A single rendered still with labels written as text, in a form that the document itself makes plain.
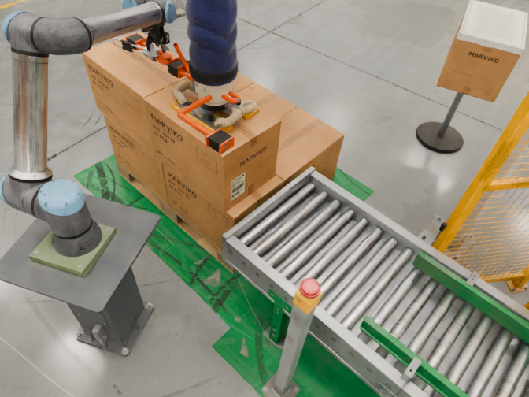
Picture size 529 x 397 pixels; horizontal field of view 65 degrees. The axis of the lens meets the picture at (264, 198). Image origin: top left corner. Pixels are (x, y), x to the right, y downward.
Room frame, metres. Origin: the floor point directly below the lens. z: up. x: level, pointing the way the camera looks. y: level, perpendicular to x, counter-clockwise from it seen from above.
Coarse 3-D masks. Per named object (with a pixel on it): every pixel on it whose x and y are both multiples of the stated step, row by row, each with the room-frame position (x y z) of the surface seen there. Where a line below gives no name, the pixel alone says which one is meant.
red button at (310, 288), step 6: (306, 282) 0.71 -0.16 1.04; (312, 282) 0.71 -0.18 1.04; (318, 282) 0.72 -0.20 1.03; (300, 288) 0.69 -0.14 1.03; (306, 288) 0.69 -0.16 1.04; (312, 288) 0.69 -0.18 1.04; (318, 288) 0.69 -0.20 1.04; (306, 294) 0.67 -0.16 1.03; (312, 294) 0.67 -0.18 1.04; (318, 294) 0.68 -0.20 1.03
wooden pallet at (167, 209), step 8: (120, 168) 2.07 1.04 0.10; (128, 176) 2.01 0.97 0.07; (136, 184) 1.99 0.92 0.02; (144, 184) 1.89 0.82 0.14; (144, 192) 1.92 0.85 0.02; (152, 192) 1.83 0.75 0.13; (152, 200) 1.86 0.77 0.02; (160, 200) 1.86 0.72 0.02; (160, 208) 1.79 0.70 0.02; (168, 208) 1.72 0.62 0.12; (168, 216) 1.73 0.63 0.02; (176, 216) 1.68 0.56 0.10; (184, 224) 1.67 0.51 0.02; (192, 232) 1.61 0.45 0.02; (200, 232) 1.53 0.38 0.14; (200, 240) 1.56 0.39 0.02; (208, 240) 1.48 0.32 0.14; (208, 248) 1.50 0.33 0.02; (216, 248) 1.43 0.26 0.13; (216, 256) 1.45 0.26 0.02; (224, 264) 1.39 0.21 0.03; (232, 272) 1.35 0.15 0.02
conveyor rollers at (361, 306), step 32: (320, 192) 1.59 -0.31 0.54; (288, 224) 1.34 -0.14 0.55; (352, 256) 1.18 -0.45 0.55; (384, 256) 1.20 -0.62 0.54; (352, 288) 1.00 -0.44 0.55; (352, 320) 0.84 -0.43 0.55; (384, 320) 0.86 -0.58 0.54; (480, 320) 0.91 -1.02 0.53; (384, 352) 0.71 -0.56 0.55; (416, 352) 0.73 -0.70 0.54; (416, 384) 0.59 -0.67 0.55; (480, 384) 0.62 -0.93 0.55; (512, 384) 0.63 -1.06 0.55
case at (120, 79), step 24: (96, 48) 2.19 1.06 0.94; (120, 48) 2.22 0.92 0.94; (96, 72) 2.06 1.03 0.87; (120, 72) 1.96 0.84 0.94; (144, 72) 1.99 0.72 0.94; (96, 96) 2.12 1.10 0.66; (120, 96) 1.91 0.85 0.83; (144, 96) 1.77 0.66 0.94; (120, 120) 1.96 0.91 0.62; (144, 120) 1.78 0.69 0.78; (144, 144) 1.81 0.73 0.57
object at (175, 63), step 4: (172, 60) 1.88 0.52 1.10; (176, 60) 1.89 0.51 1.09; (180, 60) 1.90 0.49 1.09; (168, 64) 1.84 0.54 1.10; (172, 64) 1.86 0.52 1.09; (176, 64) 1.86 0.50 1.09; (180, 64) 1.86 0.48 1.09; (168, 68) 1.85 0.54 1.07; (172, 68) 1.82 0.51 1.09; (176, 68) 1.82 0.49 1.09; (180, 68) 1.82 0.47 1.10; (184, 68) 1.84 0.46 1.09; (168, 72) 1.84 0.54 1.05; (172, 72) 1.82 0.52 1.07; (176, 72) 1.81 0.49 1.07; (176, 76) 1.80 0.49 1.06; (180, 76) 1.81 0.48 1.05
